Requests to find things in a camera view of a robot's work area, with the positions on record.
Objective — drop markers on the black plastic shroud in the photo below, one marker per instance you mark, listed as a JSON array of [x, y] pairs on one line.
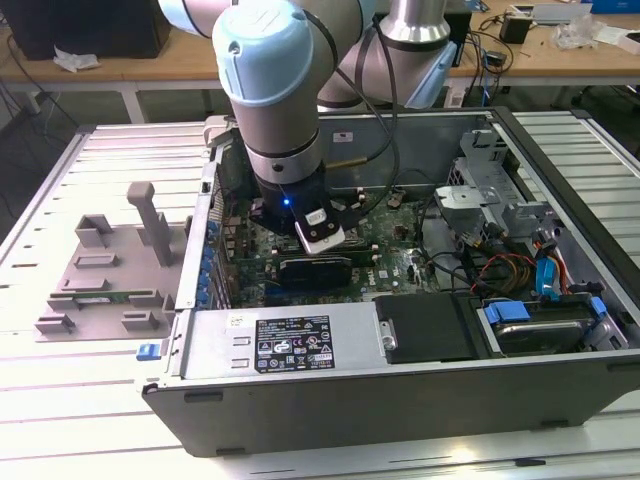
[[425, 327]]

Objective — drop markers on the small black box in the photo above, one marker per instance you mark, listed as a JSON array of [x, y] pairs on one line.
[[515, 29]]

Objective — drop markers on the open PC case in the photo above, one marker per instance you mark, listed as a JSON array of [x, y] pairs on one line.
[[400, 410]]

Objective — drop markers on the metal drive cage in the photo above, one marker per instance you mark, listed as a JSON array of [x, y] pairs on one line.
[[465, 197]]

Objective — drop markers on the black computer tower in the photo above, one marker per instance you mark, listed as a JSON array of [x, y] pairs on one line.
[[90, 25]]

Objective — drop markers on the silver power supply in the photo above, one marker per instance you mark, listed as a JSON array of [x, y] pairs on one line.
[[210, 345]]

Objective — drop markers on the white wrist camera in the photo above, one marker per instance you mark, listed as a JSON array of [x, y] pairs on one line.
[[320, 242]]

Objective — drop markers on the round coin battery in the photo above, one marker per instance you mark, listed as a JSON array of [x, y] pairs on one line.
[[393, 200]]

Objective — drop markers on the crumpled white paper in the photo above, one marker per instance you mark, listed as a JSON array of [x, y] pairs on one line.
[[75, 60]]

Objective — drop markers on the hard disk in blue carrier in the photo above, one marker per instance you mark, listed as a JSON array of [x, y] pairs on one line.
[[540, 332]]

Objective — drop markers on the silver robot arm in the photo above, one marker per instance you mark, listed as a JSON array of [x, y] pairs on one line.
[[280, 135]]

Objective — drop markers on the clear plastic bag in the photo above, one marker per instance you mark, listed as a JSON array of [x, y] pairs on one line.
[[575, 32]]

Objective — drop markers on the wooden desk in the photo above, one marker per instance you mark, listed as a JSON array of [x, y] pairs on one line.
[[175, 55]]

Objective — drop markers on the blue plastic clip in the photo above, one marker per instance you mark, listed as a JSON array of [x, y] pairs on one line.
[[148, 352]]

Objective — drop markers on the green RAM stick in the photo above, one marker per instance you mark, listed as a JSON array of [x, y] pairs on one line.
[[362, 253], [112, 298]]

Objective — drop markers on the black graphics card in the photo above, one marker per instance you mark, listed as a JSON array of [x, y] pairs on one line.
[[315, 272]]

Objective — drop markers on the grey parts rack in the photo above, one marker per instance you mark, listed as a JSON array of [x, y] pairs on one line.
[[130, 280]]

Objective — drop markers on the green motherboard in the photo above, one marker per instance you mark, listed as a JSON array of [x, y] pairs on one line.
[[395, 270]]

